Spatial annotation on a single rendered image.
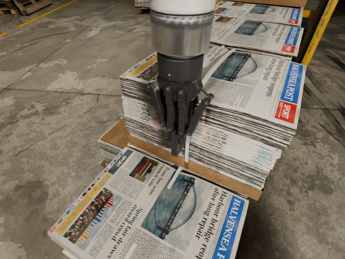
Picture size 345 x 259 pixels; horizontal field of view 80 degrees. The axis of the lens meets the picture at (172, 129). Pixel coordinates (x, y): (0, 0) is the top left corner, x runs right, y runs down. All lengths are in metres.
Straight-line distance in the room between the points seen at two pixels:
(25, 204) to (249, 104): 1.58
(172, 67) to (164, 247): 0.35
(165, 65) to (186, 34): 0.06
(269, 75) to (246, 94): 0.11
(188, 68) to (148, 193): 0.33
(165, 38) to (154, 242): 0.39
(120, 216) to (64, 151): 1.46
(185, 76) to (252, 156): 0.22
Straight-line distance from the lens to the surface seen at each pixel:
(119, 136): 1.01
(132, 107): 0.52
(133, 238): 0.49
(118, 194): 0.54
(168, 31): 0.30
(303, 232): 1.58
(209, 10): 0.31
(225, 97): 0.42
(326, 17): 1.77
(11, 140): 2.28
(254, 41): 0.70
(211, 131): 0.43
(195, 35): 0.30
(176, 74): 0.32
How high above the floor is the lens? 1.29
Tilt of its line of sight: 43 degrees down
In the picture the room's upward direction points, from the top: straight up
